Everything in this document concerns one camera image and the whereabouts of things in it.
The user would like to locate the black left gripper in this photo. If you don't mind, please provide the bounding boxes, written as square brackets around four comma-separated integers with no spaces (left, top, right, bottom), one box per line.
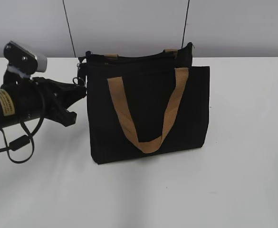
[1,71,86,127]

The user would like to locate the metal zipper pull ring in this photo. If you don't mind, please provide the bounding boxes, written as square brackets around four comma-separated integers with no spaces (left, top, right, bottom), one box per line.
[72,62,86,86]

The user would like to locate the black tote bag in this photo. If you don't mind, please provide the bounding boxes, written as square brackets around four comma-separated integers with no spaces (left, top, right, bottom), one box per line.
[77,43,210,164]

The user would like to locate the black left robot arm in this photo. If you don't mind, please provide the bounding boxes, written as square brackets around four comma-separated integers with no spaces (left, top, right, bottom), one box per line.
[0,71,86,128]

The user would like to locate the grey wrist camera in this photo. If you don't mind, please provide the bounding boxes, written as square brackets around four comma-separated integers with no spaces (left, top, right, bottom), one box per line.
[3,40,48,78]

